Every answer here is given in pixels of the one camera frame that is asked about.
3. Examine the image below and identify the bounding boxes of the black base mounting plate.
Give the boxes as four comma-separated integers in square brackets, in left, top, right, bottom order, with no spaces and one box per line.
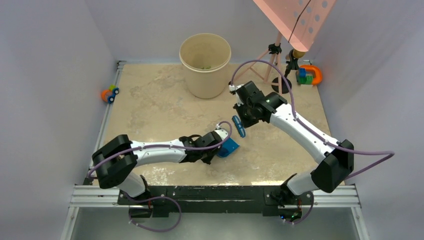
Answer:
[117,185,314,220]

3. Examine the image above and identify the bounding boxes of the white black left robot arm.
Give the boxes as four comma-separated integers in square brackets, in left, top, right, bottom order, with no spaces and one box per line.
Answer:
[87,129,229,205]

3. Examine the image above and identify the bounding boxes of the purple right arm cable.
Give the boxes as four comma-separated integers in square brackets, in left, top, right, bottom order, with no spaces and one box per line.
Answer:
[230,59,396,181]

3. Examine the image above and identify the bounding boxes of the blue hand brush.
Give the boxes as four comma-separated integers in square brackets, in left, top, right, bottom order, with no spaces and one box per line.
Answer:
[231,115,246,138]

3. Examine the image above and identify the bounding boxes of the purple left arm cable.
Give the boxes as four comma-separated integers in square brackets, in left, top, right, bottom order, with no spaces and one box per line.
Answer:
[86,120,233,203]

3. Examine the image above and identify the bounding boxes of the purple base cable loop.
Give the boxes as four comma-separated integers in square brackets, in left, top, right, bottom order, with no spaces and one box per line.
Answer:
[128,195,183,233]

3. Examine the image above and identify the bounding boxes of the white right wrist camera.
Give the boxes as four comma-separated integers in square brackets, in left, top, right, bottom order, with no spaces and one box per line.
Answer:
[228,84,244,96]

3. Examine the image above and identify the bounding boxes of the beige plastic bucket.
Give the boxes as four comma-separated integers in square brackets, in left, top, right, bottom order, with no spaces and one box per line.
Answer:
[179,33,232,99]

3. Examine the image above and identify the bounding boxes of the orange blue toy car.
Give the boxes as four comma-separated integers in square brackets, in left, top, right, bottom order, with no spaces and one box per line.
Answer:
[100,84,120,104]

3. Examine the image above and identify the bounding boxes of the orange blue green toy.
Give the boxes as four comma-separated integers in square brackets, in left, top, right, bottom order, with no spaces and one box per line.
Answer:
[295,65,323,86]

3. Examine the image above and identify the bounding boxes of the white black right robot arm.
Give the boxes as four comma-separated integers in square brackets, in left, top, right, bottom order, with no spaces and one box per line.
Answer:
[229,81,354,204]

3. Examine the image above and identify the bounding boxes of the blue plastic dustpan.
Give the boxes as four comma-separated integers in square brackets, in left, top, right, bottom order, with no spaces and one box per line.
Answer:
[216,137,240,158]

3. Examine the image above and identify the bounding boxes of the pink music stand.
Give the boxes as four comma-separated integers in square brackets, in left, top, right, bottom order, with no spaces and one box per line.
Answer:
[231,0,336,91]

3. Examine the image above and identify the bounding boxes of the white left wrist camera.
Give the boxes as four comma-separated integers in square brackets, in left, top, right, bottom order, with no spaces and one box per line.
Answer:
[214,121,233,146]

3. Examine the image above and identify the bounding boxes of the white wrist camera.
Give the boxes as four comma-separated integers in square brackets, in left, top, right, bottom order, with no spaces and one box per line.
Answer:
[214,121,233,146]
[228,84,244,96]

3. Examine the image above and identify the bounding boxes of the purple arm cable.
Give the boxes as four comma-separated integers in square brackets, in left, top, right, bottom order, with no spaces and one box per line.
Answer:
[86,120,233,203]
[230,59,396,181]

